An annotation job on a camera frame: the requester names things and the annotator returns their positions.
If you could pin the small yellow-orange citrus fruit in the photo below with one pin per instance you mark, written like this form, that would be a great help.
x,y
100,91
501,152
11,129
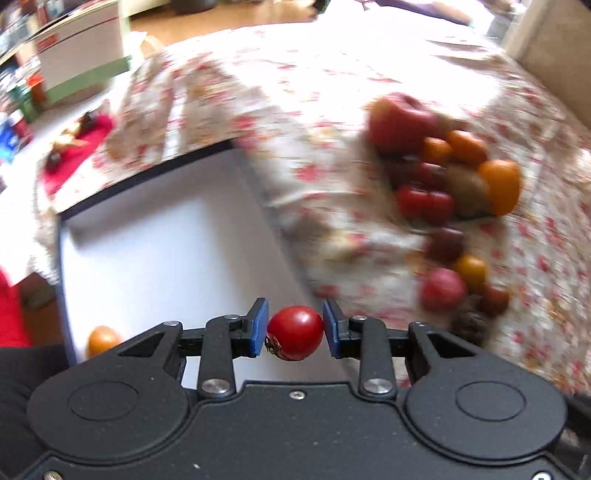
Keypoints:
x,y
471,271

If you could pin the golden gourd ornament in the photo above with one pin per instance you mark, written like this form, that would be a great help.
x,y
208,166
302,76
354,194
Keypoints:
x,y
64,138

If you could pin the dark brown wrinkled fruit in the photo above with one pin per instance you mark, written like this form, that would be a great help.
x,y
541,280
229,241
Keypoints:
x,y
471,325

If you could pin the person's black clothing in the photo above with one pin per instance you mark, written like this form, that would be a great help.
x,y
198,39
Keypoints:
x,y
23,383

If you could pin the large orange mandarin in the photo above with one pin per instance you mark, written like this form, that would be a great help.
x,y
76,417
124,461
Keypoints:
x,y
501,185

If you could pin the white and green cardboard box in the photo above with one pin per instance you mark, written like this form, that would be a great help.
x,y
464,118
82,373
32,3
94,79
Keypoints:
x,y
78,50

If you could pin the dark round ornament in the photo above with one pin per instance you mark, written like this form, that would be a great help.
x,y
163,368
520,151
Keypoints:
x,y
87,121
53,160

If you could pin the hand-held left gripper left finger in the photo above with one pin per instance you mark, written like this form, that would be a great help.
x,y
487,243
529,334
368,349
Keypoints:
x,y
258,328

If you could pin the blue packet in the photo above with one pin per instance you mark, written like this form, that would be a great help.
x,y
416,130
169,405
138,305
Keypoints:
x,y
7,141

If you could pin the red cloth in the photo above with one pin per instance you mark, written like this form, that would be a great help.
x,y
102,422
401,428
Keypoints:
x,y
78,150

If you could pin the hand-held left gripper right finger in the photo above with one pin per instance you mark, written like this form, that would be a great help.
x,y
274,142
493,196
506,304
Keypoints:
x,y
330,328

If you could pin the small orange mandarin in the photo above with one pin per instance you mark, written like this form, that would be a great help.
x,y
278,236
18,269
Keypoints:
x,y
436,151
467,146

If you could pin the round orange citrus fruit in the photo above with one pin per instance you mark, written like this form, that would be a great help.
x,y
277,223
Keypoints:
x,y
102,340

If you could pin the white box with black rim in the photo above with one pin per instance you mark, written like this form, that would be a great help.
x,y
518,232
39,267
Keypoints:
x,y
175,240

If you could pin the small red tomato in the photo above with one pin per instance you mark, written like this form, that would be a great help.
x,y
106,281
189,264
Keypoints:
x,y
431,176

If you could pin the dark red-brown plum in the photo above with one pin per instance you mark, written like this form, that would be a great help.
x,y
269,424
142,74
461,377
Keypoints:
x,y
494,299

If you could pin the dark purple plum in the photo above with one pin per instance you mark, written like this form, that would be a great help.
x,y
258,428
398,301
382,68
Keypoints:
x,y
405,168
445,243

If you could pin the brown kiwi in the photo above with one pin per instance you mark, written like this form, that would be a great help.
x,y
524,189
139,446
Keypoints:
x,y
466,190

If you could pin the pink round fruit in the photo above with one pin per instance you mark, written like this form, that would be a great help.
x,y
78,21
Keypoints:
x,y
443,289

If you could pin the red tomato with stem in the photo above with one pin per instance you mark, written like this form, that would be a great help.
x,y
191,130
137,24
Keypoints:
x,y
295,333

